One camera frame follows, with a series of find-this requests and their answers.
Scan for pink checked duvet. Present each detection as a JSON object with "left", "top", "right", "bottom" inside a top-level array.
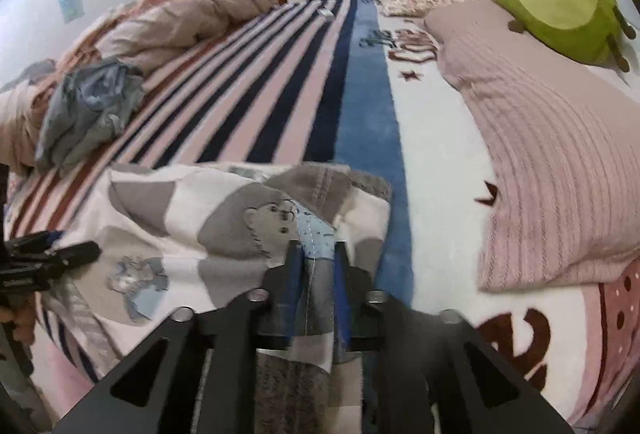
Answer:
[{"left": 1, "top": 0, "right": 278, "bottom": 175}]

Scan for striped plush bed blanket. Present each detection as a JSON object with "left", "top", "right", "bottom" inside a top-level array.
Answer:
[{"left": 6, "top": 0, "right": 639, "bottom": 431}]

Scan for pink polka dot blanket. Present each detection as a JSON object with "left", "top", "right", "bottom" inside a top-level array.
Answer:
[{"left": 570, "top": 261, "right": 639, "bottom": 424}]

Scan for person's left hand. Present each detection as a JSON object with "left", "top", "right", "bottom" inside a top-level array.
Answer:
[{"left": 0, "top": 294, "right": 37, "bottom": 347}]

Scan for blue wall poster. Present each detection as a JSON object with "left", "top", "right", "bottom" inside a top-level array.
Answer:
[{"left": 58, "top": 0, "right": 85, "bottom": 24}]

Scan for grey blue crumpled garment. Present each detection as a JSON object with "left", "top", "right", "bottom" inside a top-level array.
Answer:
[{"left": 35, "top": 59, "right": 144, "bottom": 173}]

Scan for pink ribbed pillow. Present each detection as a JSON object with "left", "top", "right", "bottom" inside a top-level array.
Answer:
[{"left": 424, "top": 0, "right": 639, "bottom": 292}]

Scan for bear print pyjama pants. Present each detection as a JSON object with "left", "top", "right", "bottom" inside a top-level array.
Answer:
[{"left": 39, "top": 163, "right": 392, "bottom": 433}]

